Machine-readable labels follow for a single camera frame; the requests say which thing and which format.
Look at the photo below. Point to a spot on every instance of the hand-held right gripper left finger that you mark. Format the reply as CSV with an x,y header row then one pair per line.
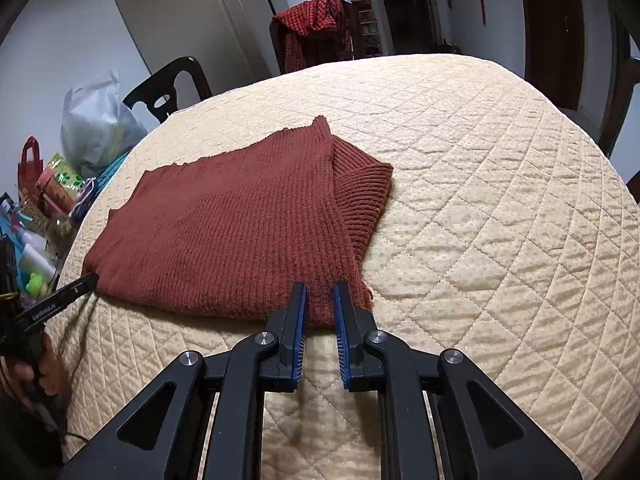
x,y
299,340

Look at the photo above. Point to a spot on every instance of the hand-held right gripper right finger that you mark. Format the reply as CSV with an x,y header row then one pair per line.
x,y
341,340

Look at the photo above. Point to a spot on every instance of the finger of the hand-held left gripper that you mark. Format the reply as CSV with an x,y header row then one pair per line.
x,y
82,284

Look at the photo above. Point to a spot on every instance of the rust red knit sweater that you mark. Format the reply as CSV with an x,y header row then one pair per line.
x,y
240,240

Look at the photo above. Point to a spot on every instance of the person's left hand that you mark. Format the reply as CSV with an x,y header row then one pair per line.
x,y
47,365

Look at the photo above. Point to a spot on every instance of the small green toy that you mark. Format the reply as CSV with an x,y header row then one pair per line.
x,y
35,284

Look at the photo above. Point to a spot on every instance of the clear glass jar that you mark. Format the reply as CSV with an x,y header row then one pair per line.
x,y
64,230

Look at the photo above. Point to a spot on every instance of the pink lidded bottle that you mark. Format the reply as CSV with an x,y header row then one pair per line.
x,y
55,192

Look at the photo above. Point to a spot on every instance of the green leaf print packet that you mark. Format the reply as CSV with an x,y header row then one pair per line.
x,y
65,172

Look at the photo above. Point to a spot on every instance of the teal knit cloth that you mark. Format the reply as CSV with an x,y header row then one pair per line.
x,y
110,172

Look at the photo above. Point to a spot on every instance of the person's dark clothing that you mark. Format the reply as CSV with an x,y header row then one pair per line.
x,y
25,440

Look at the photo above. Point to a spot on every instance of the red gift bag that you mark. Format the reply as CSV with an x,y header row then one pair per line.
x,y
27,170

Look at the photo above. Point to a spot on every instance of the white plastic bag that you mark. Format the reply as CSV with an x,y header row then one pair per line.
x,y
97,125

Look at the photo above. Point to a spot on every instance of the beige quilted table cover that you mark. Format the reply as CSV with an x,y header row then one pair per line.
x,y
475,235

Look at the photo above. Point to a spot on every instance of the dark wooden chair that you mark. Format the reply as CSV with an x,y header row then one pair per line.
x,y
170,90
352,30
622,105

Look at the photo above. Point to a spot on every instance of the grey refrigerator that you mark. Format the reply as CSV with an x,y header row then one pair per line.
x,y
200,25

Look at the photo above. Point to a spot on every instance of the red checked cloth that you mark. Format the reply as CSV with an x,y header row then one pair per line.
x,y
312,30

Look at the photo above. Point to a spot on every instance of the small storage shelf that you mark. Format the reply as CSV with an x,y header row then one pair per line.
x,y
370,27

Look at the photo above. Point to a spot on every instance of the dark glass door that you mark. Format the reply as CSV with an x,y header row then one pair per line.
x,y
405,5

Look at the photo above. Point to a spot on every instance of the brown wooden door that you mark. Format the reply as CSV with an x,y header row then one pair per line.
x,y
550,30

